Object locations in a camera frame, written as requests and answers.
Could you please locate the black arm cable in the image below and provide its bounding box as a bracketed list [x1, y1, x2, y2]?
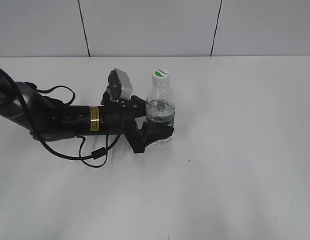
[18, 84, 125, 169]

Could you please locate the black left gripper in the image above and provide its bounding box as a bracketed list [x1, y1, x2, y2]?
[101, 94, 174, 154]

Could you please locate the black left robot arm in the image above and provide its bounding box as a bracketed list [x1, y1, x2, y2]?
[0, 68, 174, 153]

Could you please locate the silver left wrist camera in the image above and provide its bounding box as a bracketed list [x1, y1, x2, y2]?
[107, 68, 133, 101]

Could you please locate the white green bottle cap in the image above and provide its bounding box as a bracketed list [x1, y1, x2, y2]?
[152, 68, 170, 85]

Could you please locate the clear Cestbon water bottle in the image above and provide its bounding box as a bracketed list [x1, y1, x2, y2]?
[145, 81, 176, 147]

